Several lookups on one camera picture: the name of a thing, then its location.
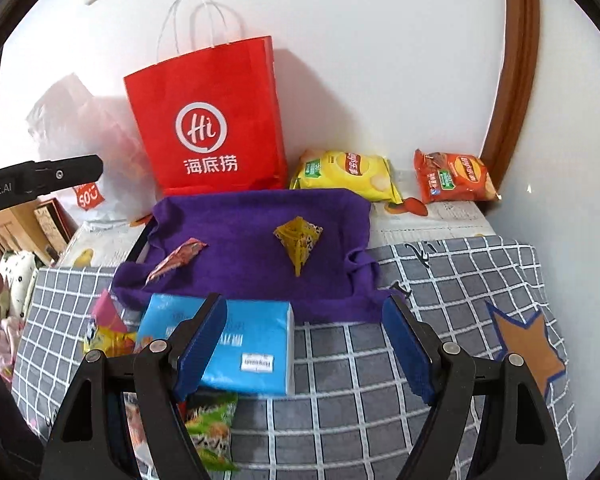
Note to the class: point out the red paper bag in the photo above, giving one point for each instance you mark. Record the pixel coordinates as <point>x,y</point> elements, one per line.
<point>205,125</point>

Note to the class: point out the white plastic bag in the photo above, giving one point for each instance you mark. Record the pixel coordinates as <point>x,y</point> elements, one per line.
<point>80,130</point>

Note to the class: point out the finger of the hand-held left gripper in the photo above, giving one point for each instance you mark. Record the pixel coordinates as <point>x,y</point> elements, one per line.
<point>60,174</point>

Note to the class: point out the green and red snack packet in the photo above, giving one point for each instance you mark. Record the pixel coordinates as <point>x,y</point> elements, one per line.
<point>212,425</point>

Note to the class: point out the yellow chips bag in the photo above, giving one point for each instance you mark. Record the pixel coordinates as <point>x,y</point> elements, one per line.
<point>347,172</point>

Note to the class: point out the dark brown box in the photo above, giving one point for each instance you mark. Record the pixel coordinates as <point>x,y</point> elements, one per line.
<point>55,230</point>

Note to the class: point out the grey checked blanket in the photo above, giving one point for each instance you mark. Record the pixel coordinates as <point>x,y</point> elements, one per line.
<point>360,360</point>

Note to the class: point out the red patterned snack packet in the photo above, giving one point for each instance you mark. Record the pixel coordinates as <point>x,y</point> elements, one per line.
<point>177,260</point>

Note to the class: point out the blue tissue pack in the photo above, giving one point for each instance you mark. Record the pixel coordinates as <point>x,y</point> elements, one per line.
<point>250,340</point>

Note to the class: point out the cardboard box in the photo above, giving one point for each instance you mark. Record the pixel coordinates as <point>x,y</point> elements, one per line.
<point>10,227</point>

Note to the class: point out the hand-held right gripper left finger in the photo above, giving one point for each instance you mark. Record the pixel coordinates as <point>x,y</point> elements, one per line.
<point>202,350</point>

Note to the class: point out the yellow triangular snack packet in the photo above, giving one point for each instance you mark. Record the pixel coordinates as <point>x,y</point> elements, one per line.
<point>298,240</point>

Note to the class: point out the brown wooden door frame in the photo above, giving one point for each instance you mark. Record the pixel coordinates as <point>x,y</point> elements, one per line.
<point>517,75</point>

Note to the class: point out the white spotted cloth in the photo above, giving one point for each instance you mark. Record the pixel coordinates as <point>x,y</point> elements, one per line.
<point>17,282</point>

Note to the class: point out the purple towel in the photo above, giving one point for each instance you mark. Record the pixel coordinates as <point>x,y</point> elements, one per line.
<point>250,260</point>

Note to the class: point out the orange chips bag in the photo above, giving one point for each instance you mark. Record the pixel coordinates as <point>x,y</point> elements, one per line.
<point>452,177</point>

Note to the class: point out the magenta snack packet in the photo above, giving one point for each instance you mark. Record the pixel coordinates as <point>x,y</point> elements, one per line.
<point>107,312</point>

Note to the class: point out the yellow snack packet blue label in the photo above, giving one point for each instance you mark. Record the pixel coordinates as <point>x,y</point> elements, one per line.
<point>110,342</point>

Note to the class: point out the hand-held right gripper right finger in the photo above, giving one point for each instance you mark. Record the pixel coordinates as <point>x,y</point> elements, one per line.
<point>405,350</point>

